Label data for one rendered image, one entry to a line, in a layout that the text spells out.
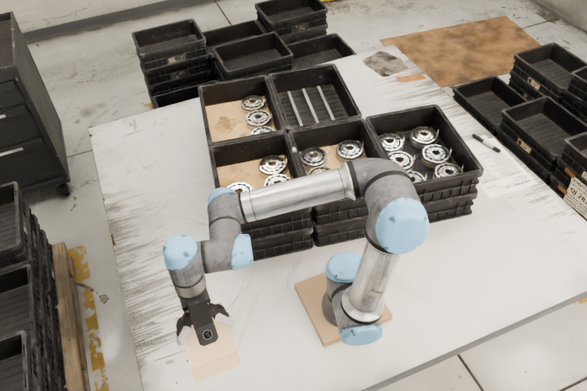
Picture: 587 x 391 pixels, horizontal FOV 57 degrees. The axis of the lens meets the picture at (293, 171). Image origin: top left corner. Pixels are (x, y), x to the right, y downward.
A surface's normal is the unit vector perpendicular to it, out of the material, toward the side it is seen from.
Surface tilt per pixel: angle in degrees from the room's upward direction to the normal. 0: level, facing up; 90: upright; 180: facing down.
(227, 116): 0
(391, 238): 83
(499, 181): 0
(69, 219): 0
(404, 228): 83
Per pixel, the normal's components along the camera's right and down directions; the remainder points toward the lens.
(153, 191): -0.05, -0.73
